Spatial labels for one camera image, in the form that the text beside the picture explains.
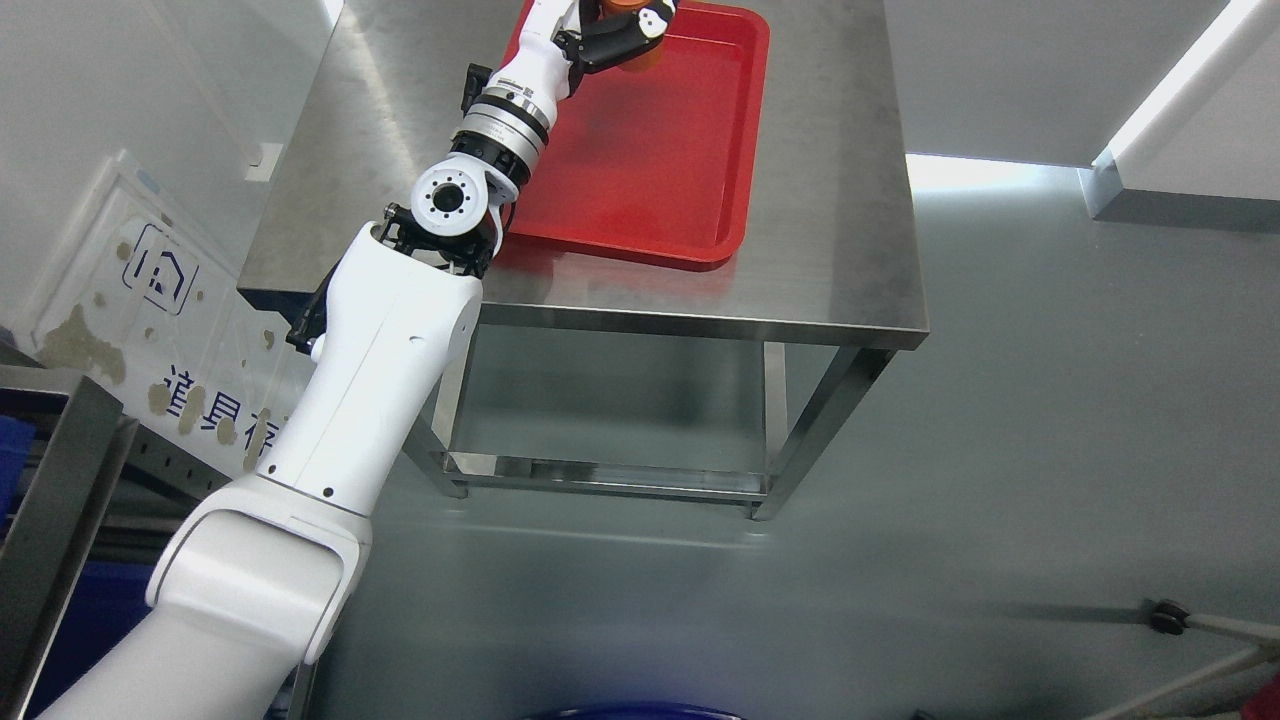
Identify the white sign board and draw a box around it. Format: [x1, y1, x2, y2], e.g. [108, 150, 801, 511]
[17, 151, 314, 478]

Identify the red tray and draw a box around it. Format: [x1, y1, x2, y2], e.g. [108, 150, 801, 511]
[507, 1, 771, 272]

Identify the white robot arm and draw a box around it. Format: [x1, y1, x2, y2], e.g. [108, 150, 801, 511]
[44, 78, 559, 719]

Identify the stainless steel table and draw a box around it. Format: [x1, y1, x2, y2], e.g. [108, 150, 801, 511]
[238, 1, 929, 520]

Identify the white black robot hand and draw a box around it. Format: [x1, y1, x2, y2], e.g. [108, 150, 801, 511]
[483, 1, 614, 117]

